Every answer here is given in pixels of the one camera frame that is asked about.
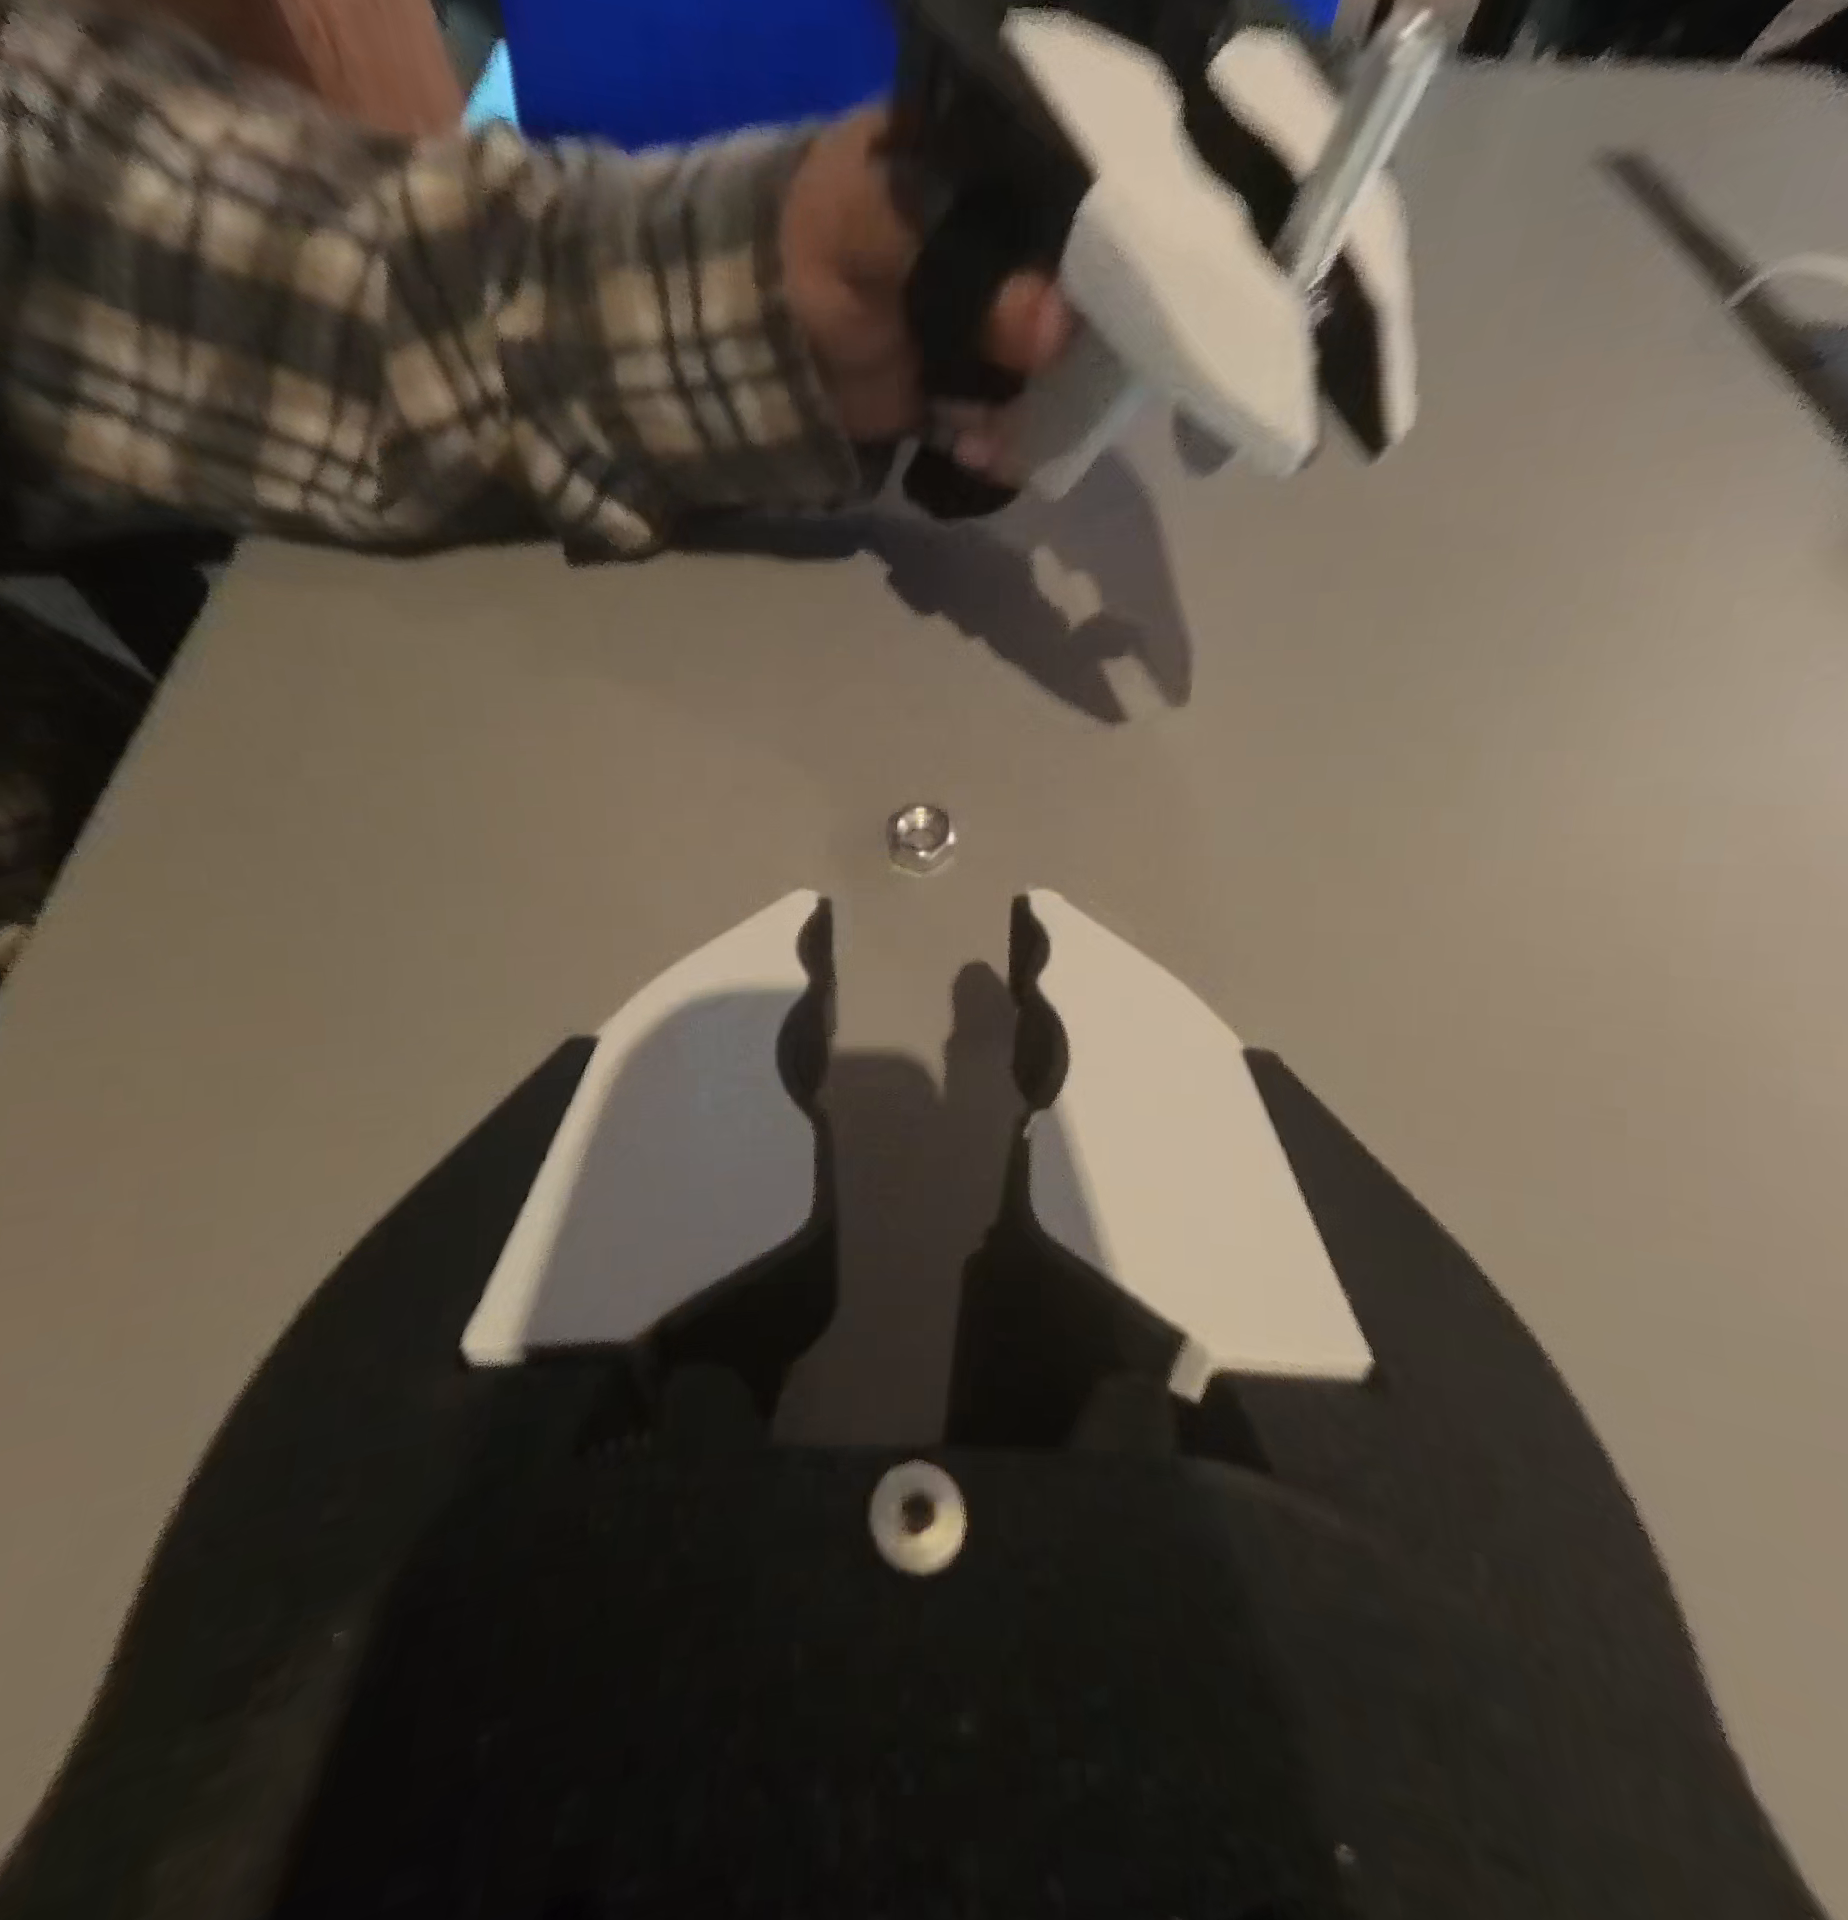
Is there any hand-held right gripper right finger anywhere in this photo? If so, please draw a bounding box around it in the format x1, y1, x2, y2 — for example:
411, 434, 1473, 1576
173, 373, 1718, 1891
1005, 886, 1379, 1407

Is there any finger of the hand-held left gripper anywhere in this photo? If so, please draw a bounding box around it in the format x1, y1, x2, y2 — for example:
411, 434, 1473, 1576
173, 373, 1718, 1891
999, 7, 1327, 479
1208, 28, 1422, 464

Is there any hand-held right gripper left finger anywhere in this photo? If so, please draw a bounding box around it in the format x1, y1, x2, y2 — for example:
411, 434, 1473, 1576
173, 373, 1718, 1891
459, 886, 840, 1373

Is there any silver hex bolt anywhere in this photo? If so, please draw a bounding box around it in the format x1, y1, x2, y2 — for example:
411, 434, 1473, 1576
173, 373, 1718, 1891
1271, 0, 1458, 323

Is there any person's left forearm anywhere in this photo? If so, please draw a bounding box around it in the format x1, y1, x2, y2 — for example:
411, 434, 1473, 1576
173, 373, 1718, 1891
0, 0, 867, 564

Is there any person's left hand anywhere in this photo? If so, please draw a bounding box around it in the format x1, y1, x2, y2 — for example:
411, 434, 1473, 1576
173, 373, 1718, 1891
780, 112, 1082, 481

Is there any blue plastic bin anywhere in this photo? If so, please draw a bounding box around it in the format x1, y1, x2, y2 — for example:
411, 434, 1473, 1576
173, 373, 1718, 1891
495, 0, 897, 151

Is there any wooden pillar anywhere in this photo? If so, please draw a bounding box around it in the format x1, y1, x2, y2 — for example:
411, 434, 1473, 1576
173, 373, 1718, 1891
265, 0, 468, 136

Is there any white cable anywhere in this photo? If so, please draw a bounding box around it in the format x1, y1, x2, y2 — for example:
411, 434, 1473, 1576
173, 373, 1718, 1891
1720, 252, 1848, 323

